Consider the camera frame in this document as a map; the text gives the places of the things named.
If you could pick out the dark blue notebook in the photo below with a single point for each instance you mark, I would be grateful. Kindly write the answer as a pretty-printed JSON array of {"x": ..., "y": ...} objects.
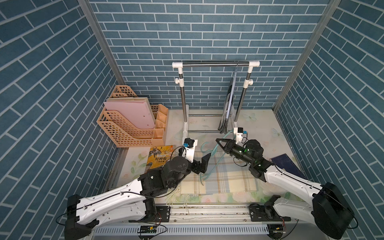
[{"x": 284, "y": 162}]

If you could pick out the pastel plaid scarf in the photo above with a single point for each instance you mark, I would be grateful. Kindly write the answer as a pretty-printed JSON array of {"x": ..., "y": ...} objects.
[{"x": 229, "y": 183}]

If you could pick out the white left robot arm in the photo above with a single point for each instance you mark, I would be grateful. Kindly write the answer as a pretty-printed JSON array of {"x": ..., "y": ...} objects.
[{"x": 134, "y": 201}]

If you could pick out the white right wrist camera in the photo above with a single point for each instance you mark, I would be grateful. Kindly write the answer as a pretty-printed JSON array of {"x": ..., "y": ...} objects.
[{"x": 241, "y": 136}]

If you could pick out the orange plastic file organizer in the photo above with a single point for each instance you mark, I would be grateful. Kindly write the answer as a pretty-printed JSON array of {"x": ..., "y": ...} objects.
[{"x": 123, "y": 133}]

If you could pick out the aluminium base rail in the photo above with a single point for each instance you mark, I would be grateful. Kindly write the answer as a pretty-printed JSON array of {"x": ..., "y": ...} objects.
[{"x": 198, "y": 220}]

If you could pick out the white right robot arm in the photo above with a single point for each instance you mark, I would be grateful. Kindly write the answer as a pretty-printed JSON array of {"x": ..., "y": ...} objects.
[{"x": 322, "y": 205}]

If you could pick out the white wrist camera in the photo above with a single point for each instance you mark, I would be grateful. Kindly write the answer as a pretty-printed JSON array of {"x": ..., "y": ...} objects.
[
  {"x": 188, "y": 149},
  {"x": 241, "y": 136}
]

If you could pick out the yellow comic book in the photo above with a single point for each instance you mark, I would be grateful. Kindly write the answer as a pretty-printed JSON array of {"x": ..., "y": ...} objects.
[{"x": 158, "y": 156}]

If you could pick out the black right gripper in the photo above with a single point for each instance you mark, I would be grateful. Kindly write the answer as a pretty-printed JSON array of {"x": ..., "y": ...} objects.
[{"x": 230, "y": 146}]

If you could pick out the white steel clothes rack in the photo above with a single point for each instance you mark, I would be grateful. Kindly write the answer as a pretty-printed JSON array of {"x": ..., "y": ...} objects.
[{"x": 212, "y": 97}]

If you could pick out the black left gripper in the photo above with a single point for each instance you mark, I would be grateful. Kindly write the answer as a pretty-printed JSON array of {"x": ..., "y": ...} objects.
[{"x": 203, "y": 164}]

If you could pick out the green clothes hanger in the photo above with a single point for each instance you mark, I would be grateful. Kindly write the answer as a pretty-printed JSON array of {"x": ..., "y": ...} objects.
[{"x": 213, "y": 152}]

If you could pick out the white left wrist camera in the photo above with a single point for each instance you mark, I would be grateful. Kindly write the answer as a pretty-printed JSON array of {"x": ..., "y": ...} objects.
[{"x": 188, "y": 149}]

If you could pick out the light blue clothes hanger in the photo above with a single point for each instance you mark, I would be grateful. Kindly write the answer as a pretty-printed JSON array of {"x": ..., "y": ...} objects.
[{"x": 231, "y": 95}]

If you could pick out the black white checkered scarf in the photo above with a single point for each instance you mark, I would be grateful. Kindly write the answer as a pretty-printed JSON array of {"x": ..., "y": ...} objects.
[{"x": 223, "y": 126}]

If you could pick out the pink pressure file folder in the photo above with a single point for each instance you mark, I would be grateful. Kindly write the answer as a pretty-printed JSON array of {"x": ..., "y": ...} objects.
[{"x": 144, "y": 126}]

